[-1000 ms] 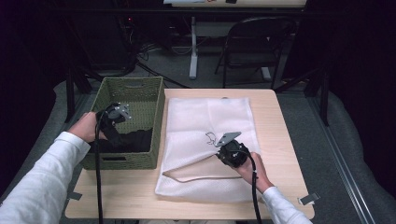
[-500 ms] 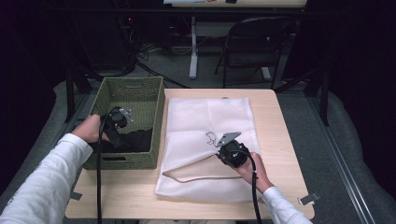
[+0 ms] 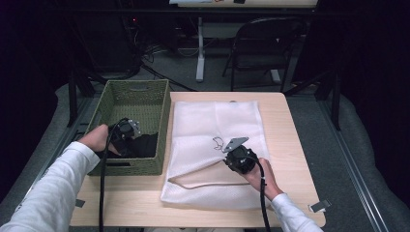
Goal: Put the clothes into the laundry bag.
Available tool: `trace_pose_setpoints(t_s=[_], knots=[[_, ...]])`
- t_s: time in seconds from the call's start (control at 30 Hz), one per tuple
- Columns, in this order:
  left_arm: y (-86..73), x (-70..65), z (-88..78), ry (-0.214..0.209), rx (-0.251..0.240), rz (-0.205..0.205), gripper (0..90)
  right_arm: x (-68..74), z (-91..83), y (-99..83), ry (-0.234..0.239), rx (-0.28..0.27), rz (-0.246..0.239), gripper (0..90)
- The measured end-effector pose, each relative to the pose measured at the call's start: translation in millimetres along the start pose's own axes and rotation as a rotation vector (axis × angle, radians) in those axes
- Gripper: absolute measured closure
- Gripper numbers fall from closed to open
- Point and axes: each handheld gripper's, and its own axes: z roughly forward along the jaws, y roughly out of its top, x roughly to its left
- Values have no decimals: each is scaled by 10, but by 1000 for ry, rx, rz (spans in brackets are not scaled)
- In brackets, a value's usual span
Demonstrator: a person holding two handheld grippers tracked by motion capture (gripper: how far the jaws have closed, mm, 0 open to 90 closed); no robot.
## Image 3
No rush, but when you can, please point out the metal floor rail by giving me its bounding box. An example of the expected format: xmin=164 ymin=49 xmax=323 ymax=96
xmin=3 ymin=96 xmax=95 ymax=232
xmin=317 ymin=96 xmax=390 ymax=232

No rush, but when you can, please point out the green woven basket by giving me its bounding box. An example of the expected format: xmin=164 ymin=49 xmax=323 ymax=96
xmin=73 ymin=78 xmax=172 ymax=177

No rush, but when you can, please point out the white mesh laundry bag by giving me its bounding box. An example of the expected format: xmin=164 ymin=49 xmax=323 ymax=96
xmin=160 ymin=100 xmax=272 ymax=212

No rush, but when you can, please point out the white desk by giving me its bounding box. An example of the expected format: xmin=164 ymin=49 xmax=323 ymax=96
xmin=168 ymin=0 xmax=318 ymax=85

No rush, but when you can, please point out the person's left hand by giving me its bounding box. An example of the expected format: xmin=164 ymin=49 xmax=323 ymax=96
xmin=77 ymin=124 xmax=121 ymax=157

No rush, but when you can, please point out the black metal stand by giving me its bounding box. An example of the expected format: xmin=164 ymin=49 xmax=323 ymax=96
xmin=283 ymin=69 xmax=342 ymax=131
xmin=66 ymin=69 xmax=98 ymax=128

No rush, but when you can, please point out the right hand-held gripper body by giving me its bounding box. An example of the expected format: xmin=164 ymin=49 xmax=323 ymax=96
xmin=221 ymin=136 xmax=259 ymax=175

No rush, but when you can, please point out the black folding chair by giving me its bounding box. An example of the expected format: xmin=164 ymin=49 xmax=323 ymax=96
xmin=221 ymin=16 xmax=308 ymax=93

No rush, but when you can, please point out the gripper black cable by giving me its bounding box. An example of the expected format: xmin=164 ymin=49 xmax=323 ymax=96
xmin=98 ymin=118 xmax=130 ymax=232
xmin=252 ymin=156 xmax=273 ymax=232

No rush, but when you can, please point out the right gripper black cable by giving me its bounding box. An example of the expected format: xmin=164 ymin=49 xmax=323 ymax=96
xmin=252 ymin=156 xmax=273 ymax=232

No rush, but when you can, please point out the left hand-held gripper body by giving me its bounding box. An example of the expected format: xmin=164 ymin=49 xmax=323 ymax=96
xmin=109 ymin=118 xmax=142 ymax=158

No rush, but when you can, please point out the black floor cable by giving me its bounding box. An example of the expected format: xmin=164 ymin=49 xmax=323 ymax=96
xmin=139 ymin=62 xmax=197 ymax=93

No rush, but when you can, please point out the black garment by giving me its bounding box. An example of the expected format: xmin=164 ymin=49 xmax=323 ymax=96
xmin=96 ymin=132 xmax=160 ymax=160

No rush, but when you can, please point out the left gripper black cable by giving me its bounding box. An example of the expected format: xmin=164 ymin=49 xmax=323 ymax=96
xmin=98 ymin=118 xmax=130 ymax=232

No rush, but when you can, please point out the person's right hand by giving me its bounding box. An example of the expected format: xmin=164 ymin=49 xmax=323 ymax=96
xmin=241 ymin=158 xmax=284 ymax=201

